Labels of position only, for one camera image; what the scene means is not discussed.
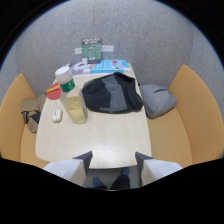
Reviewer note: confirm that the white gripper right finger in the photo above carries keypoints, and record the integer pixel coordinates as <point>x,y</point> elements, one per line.
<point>154,167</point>

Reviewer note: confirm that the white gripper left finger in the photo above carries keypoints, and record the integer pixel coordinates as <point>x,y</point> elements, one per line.
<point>71,165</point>

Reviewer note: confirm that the clear bottle with yellow liquid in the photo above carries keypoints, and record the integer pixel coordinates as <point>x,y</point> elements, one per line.
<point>72,100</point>

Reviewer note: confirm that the person's shoe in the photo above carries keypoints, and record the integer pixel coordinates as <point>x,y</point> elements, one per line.
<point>120,181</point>
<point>98,183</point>

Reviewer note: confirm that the small white case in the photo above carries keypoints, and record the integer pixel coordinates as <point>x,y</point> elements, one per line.
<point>57,115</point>

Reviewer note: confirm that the orange bench seat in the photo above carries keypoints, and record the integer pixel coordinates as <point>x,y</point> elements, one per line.
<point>15,124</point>
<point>188,118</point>

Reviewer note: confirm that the khaki bag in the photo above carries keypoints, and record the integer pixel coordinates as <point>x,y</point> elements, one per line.
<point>32,112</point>

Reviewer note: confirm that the grey bag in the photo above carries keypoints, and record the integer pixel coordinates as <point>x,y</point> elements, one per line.
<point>157,99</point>

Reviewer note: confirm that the orange pen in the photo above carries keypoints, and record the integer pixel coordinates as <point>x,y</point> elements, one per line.
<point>53,89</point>

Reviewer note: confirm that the black and grey backpack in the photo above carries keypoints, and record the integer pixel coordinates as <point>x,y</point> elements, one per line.
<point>111,93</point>

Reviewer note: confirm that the white and purple book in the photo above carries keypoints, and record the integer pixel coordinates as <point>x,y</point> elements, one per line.
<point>79,67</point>

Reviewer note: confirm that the blue book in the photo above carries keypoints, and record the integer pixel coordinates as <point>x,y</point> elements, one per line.
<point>110,66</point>

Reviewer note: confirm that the white wall socket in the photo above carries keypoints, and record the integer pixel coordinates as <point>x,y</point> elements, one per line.
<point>107,48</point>
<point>78,50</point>

